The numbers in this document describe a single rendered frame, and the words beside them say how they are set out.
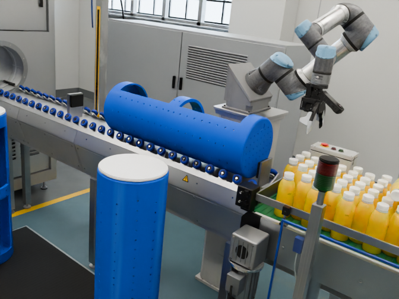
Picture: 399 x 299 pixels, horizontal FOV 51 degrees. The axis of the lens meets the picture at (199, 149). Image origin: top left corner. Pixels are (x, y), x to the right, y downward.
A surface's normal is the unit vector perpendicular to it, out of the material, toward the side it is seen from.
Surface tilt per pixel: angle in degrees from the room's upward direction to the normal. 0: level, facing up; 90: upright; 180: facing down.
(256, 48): 90
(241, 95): 90
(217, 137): 72
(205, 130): 67
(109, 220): 90
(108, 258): 90
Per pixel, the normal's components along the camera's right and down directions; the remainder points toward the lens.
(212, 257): -0.62, 0.19
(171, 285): 0.10, -0.94
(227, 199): -0.53, -0.12
